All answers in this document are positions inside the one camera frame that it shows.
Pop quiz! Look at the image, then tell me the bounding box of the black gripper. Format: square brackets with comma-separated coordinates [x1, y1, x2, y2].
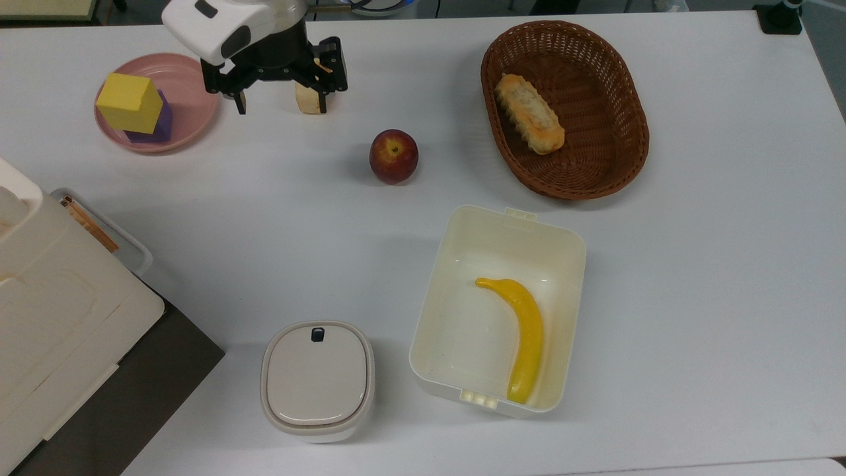
[202, 20, 349, 116]

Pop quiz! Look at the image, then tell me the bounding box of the toy bread loaf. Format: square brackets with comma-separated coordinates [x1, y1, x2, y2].
[495, 73, 566, 156]

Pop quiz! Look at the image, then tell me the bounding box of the purple cube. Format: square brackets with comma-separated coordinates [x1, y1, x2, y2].
[124, 91, 174, 144]

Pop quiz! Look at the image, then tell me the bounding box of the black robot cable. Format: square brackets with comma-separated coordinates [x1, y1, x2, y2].
[309, 0, 414, 19]

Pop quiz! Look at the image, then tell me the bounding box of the yellow banana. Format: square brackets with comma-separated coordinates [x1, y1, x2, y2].
[475, 277, 545, 405]

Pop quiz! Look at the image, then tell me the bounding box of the cream plastic open box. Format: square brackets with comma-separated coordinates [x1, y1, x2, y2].
[408, 204, 588, 418]

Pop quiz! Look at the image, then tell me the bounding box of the brown wicker basket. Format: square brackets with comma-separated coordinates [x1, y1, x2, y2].
[481, 20, 650, 200]

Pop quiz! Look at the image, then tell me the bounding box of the beige toy food piece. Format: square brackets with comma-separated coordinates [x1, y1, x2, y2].
[295, 78, 328, 117]

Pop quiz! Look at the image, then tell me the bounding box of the white lidded canister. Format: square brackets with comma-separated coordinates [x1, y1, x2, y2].
[260, 321, 376, 444]

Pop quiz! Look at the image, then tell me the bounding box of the pink plate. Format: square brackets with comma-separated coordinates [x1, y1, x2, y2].
[93, 53, 221, 155]

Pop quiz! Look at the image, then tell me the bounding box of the cream toy oven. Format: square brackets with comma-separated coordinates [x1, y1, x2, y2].
[0, 155, 166, 474]

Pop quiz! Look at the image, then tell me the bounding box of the dark brown drawer cabinet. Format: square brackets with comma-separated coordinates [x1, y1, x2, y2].
[13, 284, 226, 476]

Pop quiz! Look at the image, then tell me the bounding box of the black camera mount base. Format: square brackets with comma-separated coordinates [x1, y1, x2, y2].
[755, 0, 804, 36]

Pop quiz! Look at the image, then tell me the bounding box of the red apple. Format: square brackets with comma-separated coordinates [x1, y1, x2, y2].
[369, 129, 420, 186]

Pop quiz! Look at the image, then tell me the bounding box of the white drawer handle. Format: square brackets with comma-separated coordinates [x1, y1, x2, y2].
[50, 187, 155, 277]

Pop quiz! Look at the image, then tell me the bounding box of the yellow cube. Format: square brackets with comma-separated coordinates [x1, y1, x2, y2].
[96, 72, 164, 135]

